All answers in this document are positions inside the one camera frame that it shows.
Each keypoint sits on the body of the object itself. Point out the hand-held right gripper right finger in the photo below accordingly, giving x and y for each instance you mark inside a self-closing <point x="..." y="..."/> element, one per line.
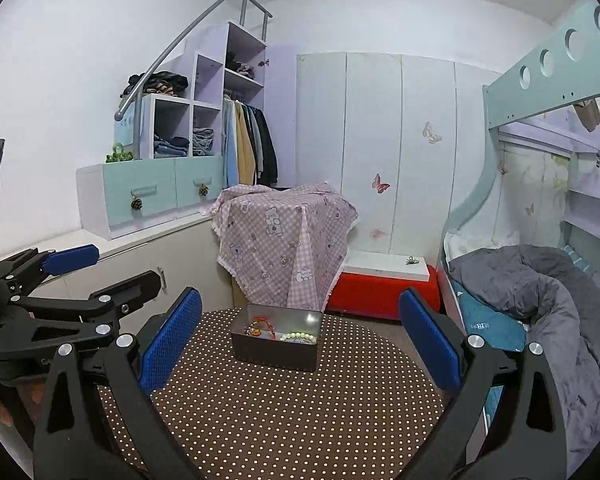
<point x="427" y="340"/>

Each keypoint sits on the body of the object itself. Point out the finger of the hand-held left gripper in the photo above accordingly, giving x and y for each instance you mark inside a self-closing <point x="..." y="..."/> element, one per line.
<point x="72" y="260"/>
<point x="125" y="287"/>

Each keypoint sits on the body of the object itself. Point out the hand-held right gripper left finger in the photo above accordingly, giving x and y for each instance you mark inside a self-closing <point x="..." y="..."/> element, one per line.
<point x="172" y="345"/>

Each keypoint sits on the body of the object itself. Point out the grey metal box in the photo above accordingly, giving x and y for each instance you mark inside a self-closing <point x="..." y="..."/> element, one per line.
<point x="275" y="352"/>

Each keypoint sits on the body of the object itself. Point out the blue bed sheet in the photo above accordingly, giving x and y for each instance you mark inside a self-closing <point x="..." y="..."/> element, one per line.
<point x="490" y="330"/>

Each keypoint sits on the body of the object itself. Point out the red storage box white lid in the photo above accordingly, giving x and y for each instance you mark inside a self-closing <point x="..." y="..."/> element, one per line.
<point x="380" y="292"/>

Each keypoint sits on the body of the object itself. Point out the cream cabinet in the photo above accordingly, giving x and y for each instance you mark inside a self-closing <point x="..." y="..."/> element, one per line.
<point x="190" y="255"/>

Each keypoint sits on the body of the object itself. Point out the small hair clip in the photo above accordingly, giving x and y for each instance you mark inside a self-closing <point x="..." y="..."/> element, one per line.
<point x="412" y="261"/>

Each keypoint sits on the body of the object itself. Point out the pinecone drawer ornament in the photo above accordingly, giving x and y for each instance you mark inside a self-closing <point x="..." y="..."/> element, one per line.
<point x="203" y="191"/>
<point x="137" y="204"/>

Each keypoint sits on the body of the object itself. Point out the teal drawer unit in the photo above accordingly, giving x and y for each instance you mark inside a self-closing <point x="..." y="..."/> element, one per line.
<point x="155" y="185"/>

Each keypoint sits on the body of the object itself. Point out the green toy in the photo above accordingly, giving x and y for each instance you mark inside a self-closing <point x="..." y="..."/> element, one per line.
<point x="118" y="154"/>

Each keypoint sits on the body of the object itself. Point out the faint pink butterfly sticker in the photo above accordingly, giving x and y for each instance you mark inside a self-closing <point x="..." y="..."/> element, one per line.
<point x="377" y="233"/>

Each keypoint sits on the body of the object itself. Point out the grey quilt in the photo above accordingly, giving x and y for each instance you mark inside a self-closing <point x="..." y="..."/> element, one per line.
<point x="545" y="290"/>

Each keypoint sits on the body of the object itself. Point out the blue paper sign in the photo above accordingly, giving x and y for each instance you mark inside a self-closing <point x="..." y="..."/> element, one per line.
<point x="126" y="137"/>

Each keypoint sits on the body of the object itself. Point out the pink checkered cloth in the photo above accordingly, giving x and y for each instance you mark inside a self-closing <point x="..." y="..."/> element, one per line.
<point x="275" y="240"/>

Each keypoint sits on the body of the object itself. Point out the folded blue jeans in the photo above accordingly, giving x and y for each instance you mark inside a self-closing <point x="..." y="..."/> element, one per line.
<point x="171" y="147"/>

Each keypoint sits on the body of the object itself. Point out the red butterfly sticker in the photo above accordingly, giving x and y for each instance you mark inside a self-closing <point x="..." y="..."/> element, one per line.
<point x="380" y="183"/>

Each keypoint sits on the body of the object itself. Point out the folded grey jeans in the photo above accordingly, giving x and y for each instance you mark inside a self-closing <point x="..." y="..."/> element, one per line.
<point x="203" y="141"/>

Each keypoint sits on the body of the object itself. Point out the light blue hanging garment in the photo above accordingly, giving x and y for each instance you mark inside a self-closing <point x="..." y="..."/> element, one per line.
<point x="231" y="150"/>

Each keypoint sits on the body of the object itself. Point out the yellow hanging garment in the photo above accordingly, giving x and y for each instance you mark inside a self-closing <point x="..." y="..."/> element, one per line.
<point x="246" y="150"/>

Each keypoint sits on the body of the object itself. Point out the dark clothes pile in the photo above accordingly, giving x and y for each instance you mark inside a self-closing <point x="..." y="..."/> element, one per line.
<point x="157" y="84"/>

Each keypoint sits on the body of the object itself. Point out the black hanging garment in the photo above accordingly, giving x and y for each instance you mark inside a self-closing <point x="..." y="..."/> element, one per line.
<point x="266" y="150"/>

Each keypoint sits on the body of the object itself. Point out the purple bedside shelf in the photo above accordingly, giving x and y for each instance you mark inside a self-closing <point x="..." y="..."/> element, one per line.
<point x="592" y="215"/>

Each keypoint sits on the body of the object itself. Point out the pale butterfly sticker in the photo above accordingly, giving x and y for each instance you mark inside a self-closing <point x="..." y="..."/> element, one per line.
<point x="431" y="132"/>

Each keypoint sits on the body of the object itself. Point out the purple shelf unit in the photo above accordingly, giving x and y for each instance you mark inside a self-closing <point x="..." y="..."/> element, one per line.
<point x="210" y="80"/>

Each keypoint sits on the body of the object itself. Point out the white wardrobe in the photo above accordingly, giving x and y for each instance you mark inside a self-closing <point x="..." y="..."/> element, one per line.
<point x="400" y="110"/>

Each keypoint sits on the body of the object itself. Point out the grey metal handrail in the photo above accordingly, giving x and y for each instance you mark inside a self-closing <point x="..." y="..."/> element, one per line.
<point x="180" y="45"/>

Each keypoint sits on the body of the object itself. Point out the dark folded clothes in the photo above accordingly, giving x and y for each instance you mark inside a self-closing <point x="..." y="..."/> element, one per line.
<point x="240" y="67"/>

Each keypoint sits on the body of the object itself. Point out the brown hanging pouch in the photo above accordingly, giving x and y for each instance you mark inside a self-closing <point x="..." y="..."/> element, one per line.
<point x="588" y="116"/>

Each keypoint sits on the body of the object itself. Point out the teal bunk bed frame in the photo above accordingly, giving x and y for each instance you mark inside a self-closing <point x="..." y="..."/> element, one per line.
<point x="510" y="90"/>

